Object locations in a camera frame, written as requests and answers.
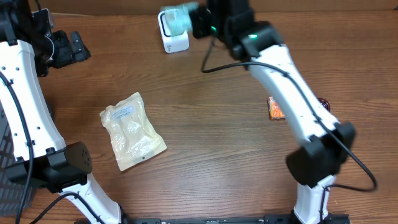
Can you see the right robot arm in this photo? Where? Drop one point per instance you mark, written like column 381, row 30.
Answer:
column 324, row 142

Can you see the clear white plastic pouch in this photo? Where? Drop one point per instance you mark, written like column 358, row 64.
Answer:
column 133, row 137

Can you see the grey plastic mesh basket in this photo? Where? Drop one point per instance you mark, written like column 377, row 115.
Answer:
column 10, row 193

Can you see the teal crinkled snack packet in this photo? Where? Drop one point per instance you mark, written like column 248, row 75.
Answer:
column 177, row 17

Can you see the brown cardboard backdrop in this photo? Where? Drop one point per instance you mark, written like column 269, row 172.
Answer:
column 143, row 7

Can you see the white barcode scanner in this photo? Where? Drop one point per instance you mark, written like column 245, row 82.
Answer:
column 172, row 44

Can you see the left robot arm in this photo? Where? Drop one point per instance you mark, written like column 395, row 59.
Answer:
column 43, row 160

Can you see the orange tissue pack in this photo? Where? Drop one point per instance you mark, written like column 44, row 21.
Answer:
column 275, row 112

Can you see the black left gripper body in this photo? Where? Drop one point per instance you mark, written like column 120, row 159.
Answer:
column 63, row 53

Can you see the green lidded container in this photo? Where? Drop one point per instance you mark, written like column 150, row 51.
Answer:
column 325, row 104

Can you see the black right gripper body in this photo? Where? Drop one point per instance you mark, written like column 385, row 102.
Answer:
column 204, row 27

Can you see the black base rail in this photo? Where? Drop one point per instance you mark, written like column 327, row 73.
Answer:
column 211, row 221

